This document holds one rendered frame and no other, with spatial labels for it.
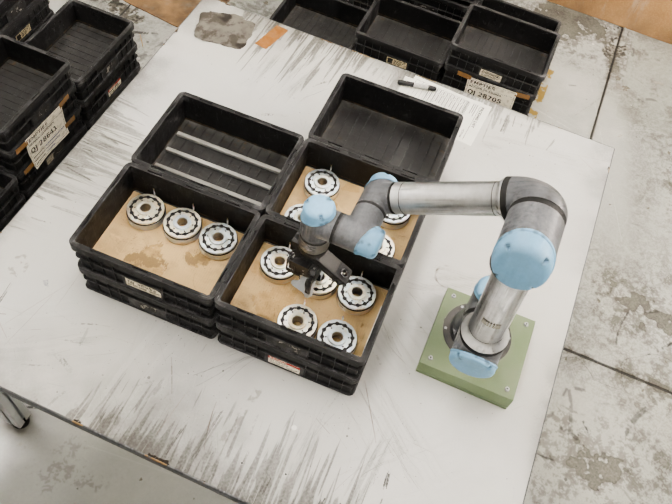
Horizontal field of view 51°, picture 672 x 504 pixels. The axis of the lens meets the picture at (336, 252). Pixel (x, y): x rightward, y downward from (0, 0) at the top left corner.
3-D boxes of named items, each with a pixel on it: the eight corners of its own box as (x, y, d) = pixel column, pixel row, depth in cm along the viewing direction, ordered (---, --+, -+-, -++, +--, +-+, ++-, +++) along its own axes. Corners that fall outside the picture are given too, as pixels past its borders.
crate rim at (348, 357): (402, 271, 186) (404, 266, 184) (363, 368, 170) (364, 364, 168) (262, 217, 191) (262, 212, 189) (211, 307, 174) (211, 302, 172)
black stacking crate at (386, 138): (454, 141, 227) (463, 116, 217) (427, 209, 211) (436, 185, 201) (339, 99, 231) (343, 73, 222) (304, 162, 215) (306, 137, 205)
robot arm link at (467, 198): (573, 159, 144) (363, 164, 170) (561, 196, 138) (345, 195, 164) (581, 200, 151) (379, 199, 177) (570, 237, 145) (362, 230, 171)
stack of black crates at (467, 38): (526, 110, 333) (562, 33, 296) (509, 153, 317) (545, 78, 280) (446, 80, 339) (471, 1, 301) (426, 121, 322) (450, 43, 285)
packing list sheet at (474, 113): (492, 104, 253) (493, 103, 253) (474, 148, 241) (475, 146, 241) (407, 72, 258) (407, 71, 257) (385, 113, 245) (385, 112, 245)
